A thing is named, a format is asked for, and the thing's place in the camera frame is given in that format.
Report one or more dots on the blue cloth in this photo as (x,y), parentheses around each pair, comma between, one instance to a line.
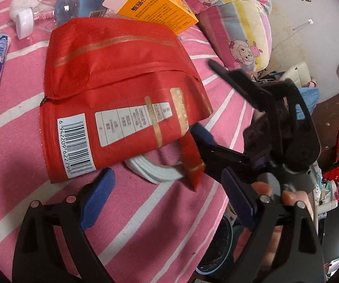
(311,100)

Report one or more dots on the round blue-rimmed trash bin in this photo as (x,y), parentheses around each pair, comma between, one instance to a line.
(216,247)

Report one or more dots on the person's right hand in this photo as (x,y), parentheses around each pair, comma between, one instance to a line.
(295,196)

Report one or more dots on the white plastic bottle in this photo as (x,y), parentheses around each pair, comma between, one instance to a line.
(328,206)

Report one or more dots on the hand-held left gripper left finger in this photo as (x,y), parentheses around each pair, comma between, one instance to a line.
(97,197)

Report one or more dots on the orange cardboard box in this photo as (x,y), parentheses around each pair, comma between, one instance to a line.
(157,8)

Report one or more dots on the red paper bag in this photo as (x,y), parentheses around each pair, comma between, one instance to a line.
(113,79)

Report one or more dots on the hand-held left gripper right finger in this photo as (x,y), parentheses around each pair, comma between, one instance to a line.
(237,197)

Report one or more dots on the pink striped bed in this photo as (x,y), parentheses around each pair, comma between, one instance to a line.
(143,227)

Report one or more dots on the black device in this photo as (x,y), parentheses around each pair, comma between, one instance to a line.
(334,233)

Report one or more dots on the clear plastic water bottle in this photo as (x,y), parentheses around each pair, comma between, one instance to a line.
(69,3)

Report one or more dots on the cream office chair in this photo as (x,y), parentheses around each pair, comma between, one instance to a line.
(296,72)

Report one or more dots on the white wall hook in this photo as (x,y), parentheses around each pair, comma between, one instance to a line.
(308,22)

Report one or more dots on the striped sheep print pillow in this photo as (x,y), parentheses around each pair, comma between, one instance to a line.
(234,20)

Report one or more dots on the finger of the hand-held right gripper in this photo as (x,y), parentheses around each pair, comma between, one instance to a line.
(200,134)
(237,79)

